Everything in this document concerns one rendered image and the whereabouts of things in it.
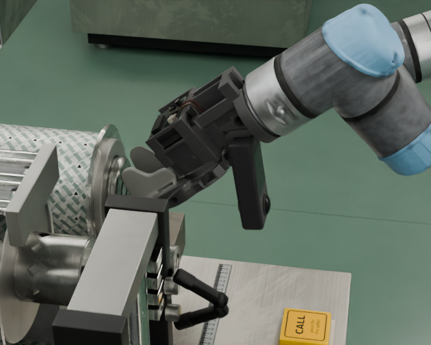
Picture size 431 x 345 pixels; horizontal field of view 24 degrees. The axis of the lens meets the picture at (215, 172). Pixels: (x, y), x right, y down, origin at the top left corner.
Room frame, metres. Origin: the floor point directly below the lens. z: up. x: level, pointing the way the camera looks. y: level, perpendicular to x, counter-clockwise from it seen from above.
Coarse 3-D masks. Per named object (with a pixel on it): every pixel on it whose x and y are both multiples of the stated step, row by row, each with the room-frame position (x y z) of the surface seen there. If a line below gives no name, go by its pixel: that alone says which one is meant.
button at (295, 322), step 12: (288, 312) 1.10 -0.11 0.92; (300, 312) 1.10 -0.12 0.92; (312, 312) 1.10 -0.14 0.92; (324, 312) 1.10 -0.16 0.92; (288, 324) 1.07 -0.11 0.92; (300, 324) 1.07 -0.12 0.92; (312, 324) 1.07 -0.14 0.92; (324, 324) 1.07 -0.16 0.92; (288, 336) 1.05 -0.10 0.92; (300, 336) 1.05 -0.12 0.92; (312, 336) 1.05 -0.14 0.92; (324, 336) 1.05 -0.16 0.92
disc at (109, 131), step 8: (104, 128) 0.96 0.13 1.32; (112, 128) 0.98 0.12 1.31; (104, 136) 0.95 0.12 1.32; (112, 136) 0.98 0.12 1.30; (96, 144) 0.93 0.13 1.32; (104, 144) 0.95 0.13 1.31; (96, 152) 0.92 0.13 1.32; (96, 160) 0.92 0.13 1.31; (96, 168) 0.91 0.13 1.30; (88, 176) 0.90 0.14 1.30; (88, 184) 0.89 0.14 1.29; (88, 192) 0.89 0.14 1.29; (88, 200) 0.88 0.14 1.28; (88, 208) 0.88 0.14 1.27; (88, 216) 0.88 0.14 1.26; (88, 224) 0.88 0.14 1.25; (88, 232) 0.88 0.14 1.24; (96, 232) 0.89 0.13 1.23
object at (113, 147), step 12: (108, 144) 0.95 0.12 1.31; (120, 144) 0.99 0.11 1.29; (108, 156) 0.93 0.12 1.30; (120, 156) 0.98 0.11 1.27; (108, 168) 0.93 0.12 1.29; (96, 180) 0.91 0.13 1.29; (96, 192) 0.90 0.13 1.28; (96, 204) 0.89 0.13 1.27; (96, 216) 0.89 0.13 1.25; (96, 228) 0.89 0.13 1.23
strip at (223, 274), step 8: (224, 264) 1.24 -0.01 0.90; (224, 272) 1.21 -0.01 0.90; (216, 280) 1.20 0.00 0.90; (224, 280) 1.20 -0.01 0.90; (216, 288) 1.18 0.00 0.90; (224, 288) 1.18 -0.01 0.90; (216, 320) 1.10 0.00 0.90; (208, 328) 1.09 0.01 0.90; (216, 328) 1.09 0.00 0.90; (200, 336) 1.07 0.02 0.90; (208, 336) 1.07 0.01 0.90; (200, 344) 1.05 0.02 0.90; (208, 344) 1.05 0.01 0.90
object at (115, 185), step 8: (112, 160) 0.95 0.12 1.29; (120, 160) 0.95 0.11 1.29; (128, 160) 0.97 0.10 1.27; (112, 168) 0.94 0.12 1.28; (120, 168) 0.94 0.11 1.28; (112, 176) 0.93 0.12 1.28; (112, 184) 0.92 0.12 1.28; (120, 184) 0.93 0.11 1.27; (112, 192) 0.91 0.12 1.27; (120, 192) 0.93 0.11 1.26; (128, 192) 0.96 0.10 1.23
